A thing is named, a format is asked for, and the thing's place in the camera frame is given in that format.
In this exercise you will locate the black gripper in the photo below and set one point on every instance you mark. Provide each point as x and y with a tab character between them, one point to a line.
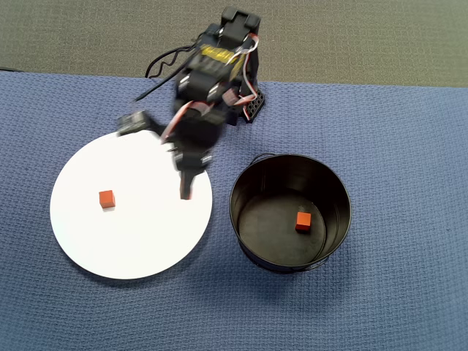
191	161

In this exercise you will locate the red cube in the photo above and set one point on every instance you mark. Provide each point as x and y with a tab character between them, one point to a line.
303	221
106	199

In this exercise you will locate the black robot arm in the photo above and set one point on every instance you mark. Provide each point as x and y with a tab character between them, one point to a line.
204	73

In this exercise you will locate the white round plate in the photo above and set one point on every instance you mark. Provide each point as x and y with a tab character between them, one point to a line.
128	237

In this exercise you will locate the black metal bucket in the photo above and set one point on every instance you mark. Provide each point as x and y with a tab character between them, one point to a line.
278	234

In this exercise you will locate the blue woven table cloth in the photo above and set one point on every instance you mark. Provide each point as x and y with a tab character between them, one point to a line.
365	146

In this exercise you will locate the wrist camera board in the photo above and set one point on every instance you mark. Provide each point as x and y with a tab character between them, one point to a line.
133	122

